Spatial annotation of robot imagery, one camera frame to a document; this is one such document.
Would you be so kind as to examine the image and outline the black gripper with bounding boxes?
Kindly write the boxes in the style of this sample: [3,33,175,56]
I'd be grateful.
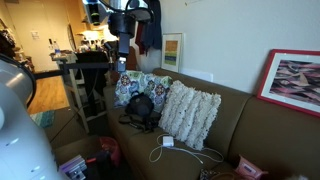
[109,12,138,73]

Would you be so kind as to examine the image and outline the brown woven round bag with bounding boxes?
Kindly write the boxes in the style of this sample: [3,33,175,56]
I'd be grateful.
[209,170,238,180]

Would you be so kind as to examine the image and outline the red floor bag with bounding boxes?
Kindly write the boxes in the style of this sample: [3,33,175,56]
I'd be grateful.
[99,135,122,167]

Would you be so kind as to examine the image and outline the black floor bag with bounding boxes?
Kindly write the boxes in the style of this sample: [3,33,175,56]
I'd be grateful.
[85,150,113,180]

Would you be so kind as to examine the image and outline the floral patterned pillow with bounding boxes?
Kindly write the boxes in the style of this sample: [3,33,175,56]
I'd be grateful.
[114,69,174,113]

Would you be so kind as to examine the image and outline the dark hanging clothes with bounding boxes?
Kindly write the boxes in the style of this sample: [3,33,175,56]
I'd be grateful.
[134,0,163,56]

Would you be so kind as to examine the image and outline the white framed striped picture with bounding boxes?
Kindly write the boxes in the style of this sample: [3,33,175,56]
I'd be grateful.
[161,32,185,74]

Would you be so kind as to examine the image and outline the white side table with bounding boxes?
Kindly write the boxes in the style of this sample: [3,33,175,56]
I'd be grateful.
[49,51,113,134]

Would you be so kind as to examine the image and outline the clear bottle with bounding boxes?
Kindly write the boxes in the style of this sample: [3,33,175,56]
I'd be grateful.
[53,39,62,56]

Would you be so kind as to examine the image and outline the shaggy cream pillow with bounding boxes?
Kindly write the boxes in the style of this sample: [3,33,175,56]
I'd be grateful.
[158,79,223,152]

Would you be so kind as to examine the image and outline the white power adapter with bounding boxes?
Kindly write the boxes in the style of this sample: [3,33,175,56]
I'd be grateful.
[162,134,175,148]

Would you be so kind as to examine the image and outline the white door sign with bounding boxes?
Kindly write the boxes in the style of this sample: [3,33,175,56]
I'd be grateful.
[30,30,41,41]

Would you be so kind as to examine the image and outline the teal woven rug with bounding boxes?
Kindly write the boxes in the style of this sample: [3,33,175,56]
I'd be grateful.
[29,109,56,129]

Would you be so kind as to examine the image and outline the silver purple box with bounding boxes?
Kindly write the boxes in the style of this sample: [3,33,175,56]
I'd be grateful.
[59,154,88,180]

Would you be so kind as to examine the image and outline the brown leather sofa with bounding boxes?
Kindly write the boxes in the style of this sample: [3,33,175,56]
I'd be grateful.
[54,68,320,180]

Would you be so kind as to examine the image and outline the pink wipes pack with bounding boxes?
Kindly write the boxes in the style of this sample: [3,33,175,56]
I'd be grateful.
[234,154,269,180]

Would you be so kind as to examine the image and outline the red framed picture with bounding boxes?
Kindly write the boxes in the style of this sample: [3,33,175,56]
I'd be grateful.
[256,48,320,118]

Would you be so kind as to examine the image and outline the black camera bag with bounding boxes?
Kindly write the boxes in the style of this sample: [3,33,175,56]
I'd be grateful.
[124,91,155,118]

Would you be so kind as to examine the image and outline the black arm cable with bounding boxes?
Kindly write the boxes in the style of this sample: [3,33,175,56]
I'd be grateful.
[0,53,38,108]

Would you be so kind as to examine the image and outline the white charger cable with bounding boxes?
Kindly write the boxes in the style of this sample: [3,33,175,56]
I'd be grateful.
[148,133,225,165]

